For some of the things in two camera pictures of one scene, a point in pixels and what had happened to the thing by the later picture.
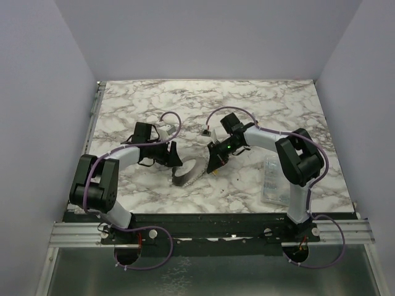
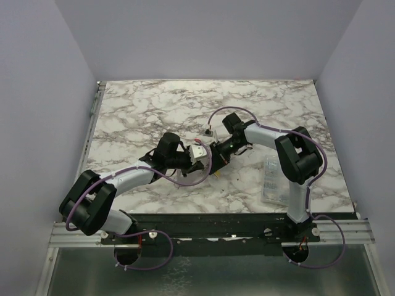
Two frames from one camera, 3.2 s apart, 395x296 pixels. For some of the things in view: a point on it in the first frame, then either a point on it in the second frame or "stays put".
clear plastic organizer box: x=275 y=182 stays put
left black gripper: x=170 y=158 → x=190 y=168
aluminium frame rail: x=76 y=234 stays put
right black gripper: x=216 y=153 stays put
